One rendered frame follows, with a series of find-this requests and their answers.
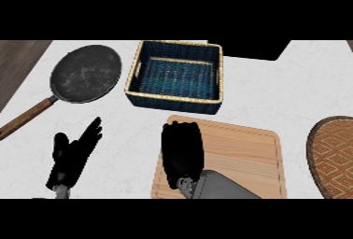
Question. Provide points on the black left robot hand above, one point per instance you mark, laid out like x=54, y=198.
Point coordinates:
x=68, y=158

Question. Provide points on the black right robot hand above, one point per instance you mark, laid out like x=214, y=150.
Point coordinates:
x=181, y=152

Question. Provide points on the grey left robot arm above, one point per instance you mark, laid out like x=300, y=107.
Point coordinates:
x=60, y=192

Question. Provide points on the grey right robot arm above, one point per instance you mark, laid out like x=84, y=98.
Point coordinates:
x=215, y=186

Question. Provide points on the pale wooden cutting board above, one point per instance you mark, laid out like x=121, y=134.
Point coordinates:
x=244, y=158

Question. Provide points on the blue wicker basket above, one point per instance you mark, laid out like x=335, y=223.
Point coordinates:
x=176, y=76

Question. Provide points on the brown woven patterned placemat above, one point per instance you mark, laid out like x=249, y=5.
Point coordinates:
x=332, y=157

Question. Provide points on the black flat appliance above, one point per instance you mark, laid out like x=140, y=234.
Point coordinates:
x=257, y=49

